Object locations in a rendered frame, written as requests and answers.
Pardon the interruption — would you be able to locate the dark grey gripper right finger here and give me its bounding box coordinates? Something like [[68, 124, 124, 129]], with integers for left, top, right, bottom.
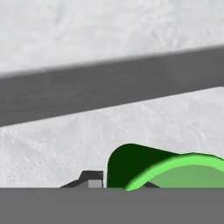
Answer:
[[142, 180, 161, 189]]

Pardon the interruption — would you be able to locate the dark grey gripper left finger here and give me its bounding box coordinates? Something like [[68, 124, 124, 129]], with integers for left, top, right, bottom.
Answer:
[[59, 170, 105, 189]]

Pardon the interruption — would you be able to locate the green bowl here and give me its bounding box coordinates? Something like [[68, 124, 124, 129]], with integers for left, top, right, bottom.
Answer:
[[106, 143, 224, 193]]

